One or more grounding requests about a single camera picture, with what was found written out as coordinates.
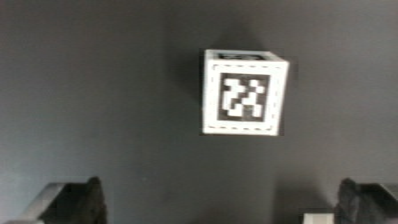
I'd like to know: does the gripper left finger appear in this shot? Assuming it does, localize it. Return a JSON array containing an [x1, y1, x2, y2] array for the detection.
[[11, 177, 109, 224]]

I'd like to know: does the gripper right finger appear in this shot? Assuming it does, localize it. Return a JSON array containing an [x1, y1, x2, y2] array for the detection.
[[334, 178, 398, 224]]

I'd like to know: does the white tagged cube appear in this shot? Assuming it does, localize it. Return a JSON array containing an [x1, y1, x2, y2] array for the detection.
[[203, 49, 290, 136]]

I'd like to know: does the white U-shaped fence frame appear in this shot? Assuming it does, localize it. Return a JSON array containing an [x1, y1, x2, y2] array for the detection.
[[302, 211, 334, 224]]

